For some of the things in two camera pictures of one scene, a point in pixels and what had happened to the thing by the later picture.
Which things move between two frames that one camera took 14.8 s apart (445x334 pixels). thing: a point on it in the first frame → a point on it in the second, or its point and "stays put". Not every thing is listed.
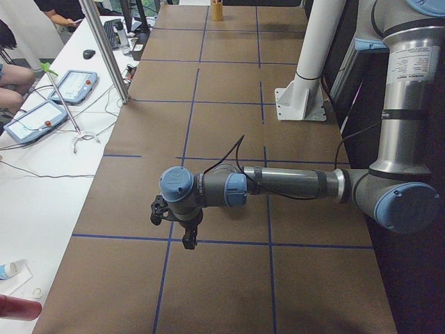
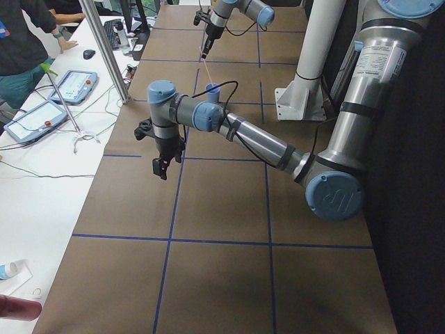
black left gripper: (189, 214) → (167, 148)
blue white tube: (7, 270) stays put
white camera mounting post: (302, 99) stays put
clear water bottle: (123, 40) stays put
